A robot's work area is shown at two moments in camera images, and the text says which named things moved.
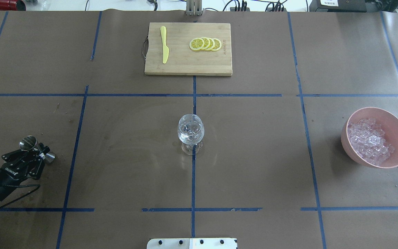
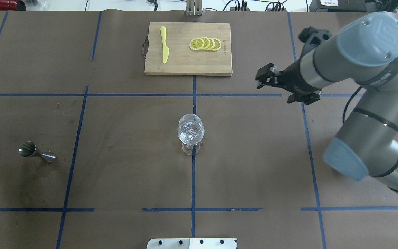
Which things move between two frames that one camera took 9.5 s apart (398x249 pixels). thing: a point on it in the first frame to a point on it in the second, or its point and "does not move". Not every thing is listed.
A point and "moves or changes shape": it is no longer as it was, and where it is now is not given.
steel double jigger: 29,142 moves or changes shape
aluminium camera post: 193,8 does not move
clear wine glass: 191,131 does not move
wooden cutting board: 182,60 does not move
